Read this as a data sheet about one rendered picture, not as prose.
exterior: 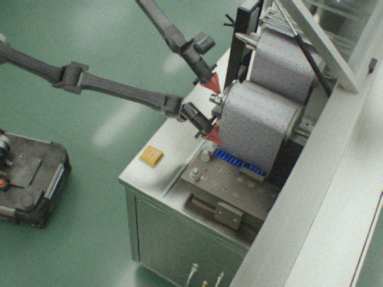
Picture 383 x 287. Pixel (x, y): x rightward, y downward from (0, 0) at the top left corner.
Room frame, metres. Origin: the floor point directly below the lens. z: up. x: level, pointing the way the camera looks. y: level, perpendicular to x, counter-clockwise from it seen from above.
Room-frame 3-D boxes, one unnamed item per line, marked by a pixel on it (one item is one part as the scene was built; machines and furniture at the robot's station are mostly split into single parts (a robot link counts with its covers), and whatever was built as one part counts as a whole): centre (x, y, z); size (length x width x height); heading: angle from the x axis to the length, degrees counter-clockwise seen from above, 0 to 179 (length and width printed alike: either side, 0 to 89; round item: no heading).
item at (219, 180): (0.88, -0.20, 1.00); 0.40 x 0.16 x 0.06; 65
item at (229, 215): (0.79, -0.17, 0.96); 0.10 x 0.03 x 0.11; 65
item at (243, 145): (1.00, -0.21, 1.10); 0.23 x 0.01 x 0.18; 65
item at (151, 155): (1.06, 0.15, 0.91); 0.07 x 0.07 x 0.02; 65
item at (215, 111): (1.16, -0.10, 1.05); 0.06 x 0.05 x 0.31; 65
